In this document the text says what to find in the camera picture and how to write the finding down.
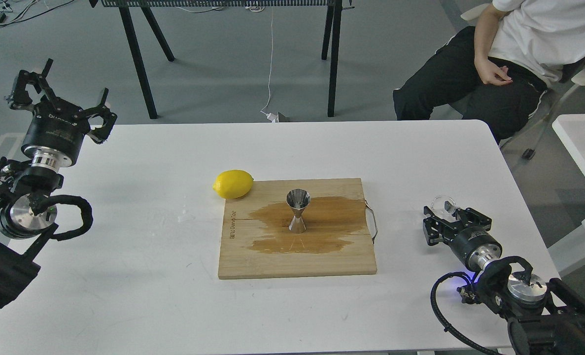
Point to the steel double jigger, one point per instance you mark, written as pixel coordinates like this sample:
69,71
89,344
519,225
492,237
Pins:
298,200

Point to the yellow lemon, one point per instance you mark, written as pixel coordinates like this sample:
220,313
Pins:
233,184

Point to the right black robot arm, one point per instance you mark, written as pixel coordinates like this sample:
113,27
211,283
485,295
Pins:
543,318

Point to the seated person white shirt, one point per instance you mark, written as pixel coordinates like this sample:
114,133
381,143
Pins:
504,64

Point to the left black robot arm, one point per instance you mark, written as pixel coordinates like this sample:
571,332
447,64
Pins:
30,213

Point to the wooden cutting board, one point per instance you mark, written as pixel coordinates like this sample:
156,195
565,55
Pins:
256,241

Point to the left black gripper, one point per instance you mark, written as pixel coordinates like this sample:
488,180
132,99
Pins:
53,135

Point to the small clear glass cup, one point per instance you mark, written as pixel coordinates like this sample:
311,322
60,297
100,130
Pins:
443,206

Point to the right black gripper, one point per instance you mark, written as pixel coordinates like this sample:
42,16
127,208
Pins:
467,237

